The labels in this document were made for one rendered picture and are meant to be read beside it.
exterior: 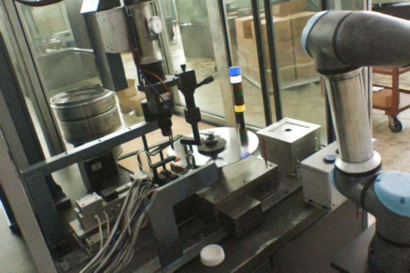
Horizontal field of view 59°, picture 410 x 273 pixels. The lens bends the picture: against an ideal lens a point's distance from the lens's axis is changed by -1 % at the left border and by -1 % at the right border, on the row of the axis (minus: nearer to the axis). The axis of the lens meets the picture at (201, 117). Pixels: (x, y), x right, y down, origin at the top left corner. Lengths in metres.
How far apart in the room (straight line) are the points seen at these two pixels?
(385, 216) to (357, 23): 0.46
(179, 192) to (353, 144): 0.48
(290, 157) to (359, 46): 0.70
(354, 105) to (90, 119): 1.19
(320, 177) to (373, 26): 0.57
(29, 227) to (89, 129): 0.95
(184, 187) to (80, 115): 0.82
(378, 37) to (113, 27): 0.70
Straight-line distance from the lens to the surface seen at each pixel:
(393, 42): 0.81
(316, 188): 1.25
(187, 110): 1.17
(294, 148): 1.40
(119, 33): 1.12
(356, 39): 0.80
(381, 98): 3.56
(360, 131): 0.98
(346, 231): 1.54
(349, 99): 0.94
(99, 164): 1.51
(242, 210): 1.17
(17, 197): 0.84
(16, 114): 1.52
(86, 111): 1.73
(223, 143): 1.29
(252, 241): 1.17
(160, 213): 1.04
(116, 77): 1.20
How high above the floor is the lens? 1.49
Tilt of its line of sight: 20 degrees down
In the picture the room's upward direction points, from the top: 10 degrees counter-clockwise
